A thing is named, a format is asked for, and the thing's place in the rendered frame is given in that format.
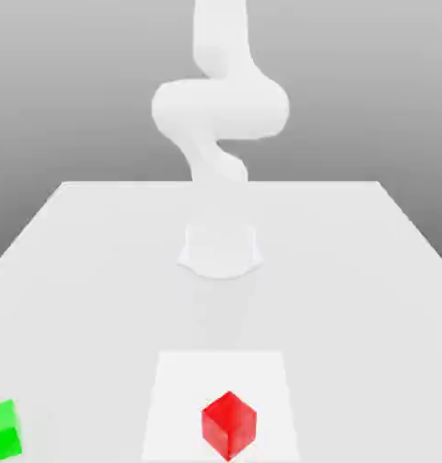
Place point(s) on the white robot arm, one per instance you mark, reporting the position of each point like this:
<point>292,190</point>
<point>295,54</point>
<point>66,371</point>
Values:
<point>220,108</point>

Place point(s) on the small red cube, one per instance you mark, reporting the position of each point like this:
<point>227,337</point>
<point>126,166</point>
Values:
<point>228,425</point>

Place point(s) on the small green cube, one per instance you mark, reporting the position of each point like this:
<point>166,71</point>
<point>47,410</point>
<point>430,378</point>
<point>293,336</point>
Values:
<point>3,430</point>

